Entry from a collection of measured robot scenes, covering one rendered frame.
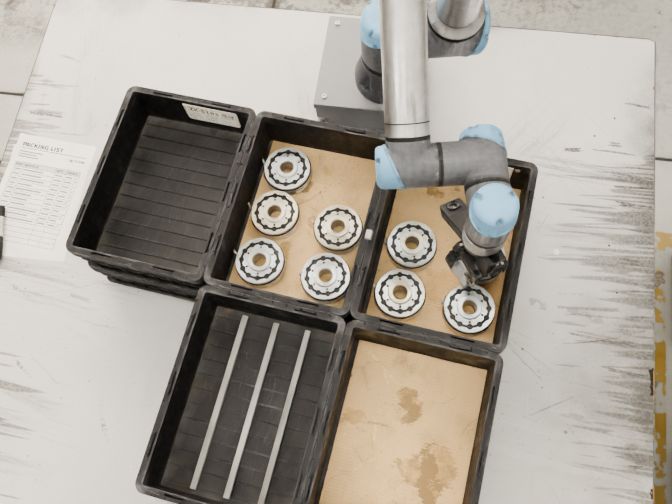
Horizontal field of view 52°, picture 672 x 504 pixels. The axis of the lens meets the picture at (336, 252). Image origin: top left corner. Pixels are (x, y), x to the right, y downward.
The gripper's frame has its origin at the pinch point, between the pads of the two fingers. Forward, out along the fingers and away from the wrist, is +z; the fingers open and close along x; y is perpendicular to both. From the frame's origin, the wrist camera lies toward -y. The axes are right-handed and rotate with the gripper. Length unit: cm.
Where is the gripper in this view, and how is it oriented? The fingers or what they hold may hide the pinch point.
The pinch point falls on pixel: (465, 261)
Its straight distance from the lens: 142.7
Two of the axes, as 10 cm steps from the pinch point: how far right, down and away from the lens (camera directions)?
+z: 0.7, 3.2, 9.4
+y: 4.1, 8.5, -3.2
